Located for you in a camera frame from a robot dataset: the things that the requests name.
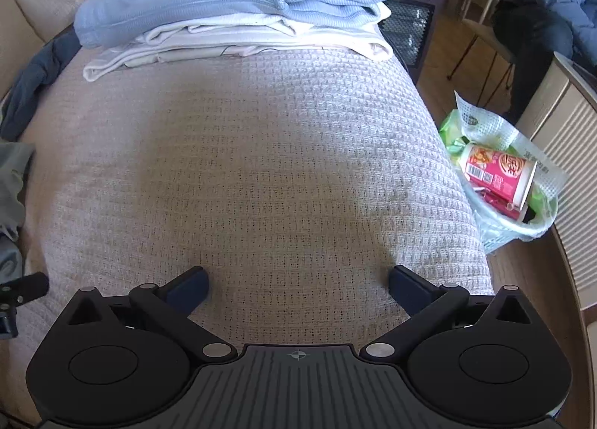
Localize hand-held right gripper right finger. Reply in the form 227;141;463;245
360;265;532;361

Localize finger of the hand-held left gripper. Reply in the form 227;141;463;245
0;272;50;342

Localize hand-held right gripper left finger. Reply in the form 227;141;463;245
68;266;238;361

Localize pale blue soft garment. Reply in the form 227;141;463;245
0;140;37;283

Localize white garment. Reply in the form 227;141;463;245
83;2;396;83

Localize trash basket with bag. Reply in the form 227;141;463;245
438;90;571;256

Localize sofa with white waffle cover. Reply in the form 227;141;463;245
0;0;496;364

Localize red paper cup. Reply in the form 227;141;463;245
458;144;540;212

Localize green packet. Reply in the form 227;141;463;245
438;109;474;152

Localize dark blue cloth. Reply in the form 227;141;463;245
0;29;81;141

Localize white ribbed cabinet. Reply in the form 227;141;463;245
514;50;597;364

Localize metal legged chair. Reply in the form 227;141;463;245
445;19;519;106

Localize dark grey heater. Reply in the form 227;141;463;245
377;0;449;85

